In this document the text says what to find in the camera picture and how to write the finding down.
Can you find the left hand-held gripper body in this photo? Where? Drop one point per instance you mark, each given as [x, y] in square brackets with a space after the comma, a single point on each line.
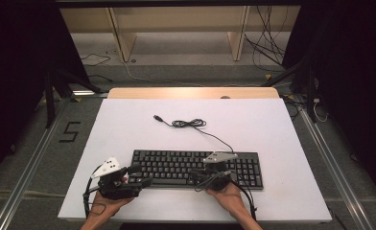
[112, 187]

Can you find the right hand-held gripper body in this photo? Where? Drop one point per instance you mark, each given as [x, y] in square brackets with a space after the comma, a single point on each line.
[219, 157]

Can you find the black computer keyboard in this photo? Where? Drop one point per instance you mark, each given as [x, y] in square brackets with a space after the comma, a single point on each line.
[170, 166]

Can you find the person's left hand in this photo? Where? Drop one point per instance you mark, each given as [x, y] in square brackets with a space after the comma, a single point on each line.
[107, 207]

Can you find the person's right hand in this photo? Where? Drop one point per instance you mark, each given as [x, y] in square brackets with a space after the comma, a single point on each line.
[226, 199]

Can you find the light wooden table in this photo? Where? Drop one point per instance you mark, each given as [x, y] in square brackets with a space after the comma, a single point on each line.
[176, 92]

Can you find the short silver metal bar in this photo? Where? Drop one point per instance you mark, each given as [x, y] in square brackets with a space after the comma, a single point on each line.
[87, 93]

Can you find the black metal stand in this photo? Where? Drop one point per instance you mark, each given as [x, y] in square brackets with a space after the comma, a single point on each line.
[309, 92]
[50, 102]

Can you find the light wooden shelf unit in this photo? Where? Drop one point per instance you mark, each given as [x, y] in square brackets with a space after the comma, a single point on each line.
[176, 19]

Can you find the dark curtain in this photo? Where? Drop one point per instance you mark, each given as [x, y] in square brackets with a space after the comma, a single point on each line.
[355, 80]
[13, 80]

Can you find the aluminium floor rail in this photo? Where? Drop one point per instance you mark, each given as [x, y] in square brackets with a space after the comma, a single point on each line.
[336, 172]
[26, 179]

